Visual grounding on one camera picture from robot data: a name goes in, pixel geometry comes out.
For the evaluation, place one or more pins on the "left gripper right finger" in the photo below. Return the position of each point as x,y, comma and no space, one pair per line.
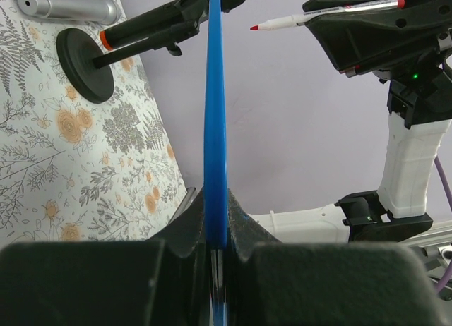
359,283

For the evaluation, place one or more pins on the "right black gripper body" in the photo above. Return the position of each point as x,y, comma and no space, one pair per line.
420,89

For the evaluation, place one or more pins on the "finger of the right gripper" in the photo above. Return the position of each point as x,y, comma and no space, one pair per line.
372,40

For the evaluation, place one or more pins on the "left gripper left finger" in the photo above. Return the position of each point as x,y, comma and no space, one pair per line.
163,280

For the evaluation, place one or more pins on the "blue framed whiteboard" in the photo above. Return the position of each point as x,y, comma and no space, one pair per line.
215,139

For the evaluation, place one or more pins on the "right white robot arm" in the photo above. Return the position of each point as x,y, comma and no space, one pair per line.
397,209

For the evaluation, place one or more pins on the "floral table mat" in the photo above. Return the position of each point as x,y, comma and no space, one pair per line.
72,170

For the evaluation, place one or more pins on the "black microphone on stand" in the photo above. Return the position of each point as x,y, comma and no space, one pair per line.
86,63

